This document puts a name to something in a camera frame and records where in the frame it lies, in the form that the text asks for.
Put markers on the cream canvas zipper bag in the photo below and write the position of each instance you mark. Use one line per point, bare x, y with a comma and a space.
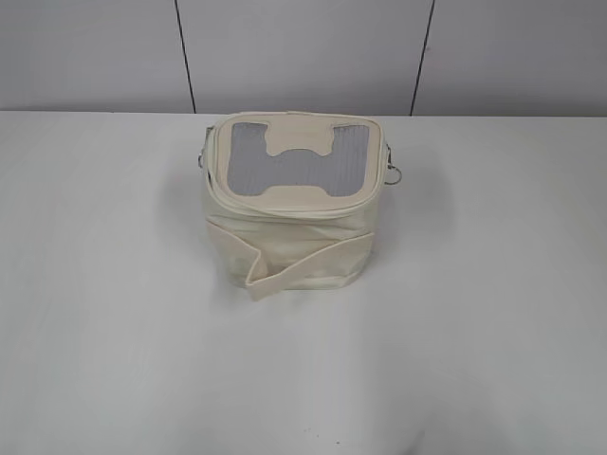
291, 198

